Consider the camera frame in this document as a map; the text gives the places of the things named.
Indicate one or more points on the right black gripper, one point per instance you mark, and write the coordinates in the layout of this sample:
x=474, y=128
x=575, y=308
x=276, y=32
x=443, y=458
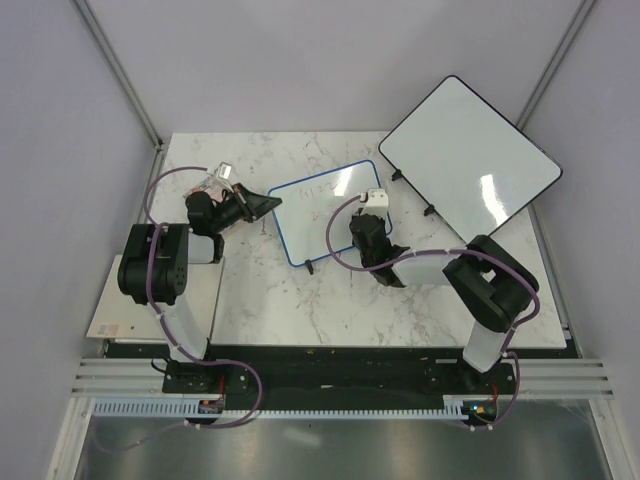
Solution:
x=378, y=219

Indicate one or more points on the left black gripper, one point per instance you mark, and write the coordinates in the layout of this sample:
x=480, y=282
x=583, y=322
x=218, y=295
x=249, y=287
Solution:
x=252, y=206

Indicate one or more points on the small blue-framed whiteboard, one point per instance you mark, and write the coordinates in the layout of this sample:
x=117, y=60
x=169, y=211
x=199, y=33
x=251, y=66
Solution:
x=308, y=203

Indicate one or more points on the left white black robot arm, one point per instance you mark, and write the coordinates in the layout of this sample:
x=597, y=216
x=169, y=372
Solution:
x=153, y=270

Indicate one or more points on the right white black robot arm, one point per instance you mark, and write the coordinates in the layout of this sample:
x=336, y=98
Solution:
x=492, y=284

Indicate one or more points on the large black-framed whiteboard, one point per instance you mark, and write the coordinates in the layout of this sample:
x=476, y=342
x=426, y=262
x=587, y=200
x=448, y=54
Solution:
x=467, y=160

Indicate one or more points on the colourful patterned packet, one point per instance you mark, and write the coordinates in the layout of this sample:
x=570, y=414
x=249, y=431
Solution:
x=207, y=187

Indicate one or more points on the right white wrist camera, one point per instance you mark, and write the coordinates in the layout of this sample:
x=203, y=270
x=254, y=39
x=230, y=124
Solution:
x=374, y=201

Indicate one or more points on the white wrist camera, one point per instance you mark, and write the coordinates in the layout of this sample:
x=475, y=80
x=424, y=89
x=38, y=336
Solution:
x=374, y=201
x=221, y=174

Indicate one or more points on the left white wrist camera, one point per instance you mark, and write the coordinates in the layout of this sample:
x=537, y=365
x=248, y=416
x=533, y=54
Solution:
x=221, y=174

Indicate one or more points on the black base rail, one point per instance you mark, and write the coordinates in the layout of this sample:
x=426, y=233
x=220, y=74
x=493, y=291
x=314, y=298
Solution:
x=281, y=373

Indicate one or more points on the aluminium slotted rail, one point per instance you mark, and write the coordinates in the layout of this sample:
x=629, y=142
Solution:
x=541, y=379

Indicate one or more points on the left aluminium corner post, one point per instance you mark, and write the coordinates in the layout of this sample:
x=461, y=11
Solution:
x=104, y=46

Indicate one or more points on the aluminium corner post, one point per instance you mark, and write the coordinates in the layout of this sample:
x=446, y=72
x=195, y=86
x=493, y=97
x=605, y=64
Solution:
x=104, y=46
x=568, y=39

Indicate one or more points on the right aluminium corner post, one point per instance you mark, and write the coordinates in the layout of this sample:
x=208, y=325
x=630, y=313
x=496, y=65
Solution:
x=568, y=39

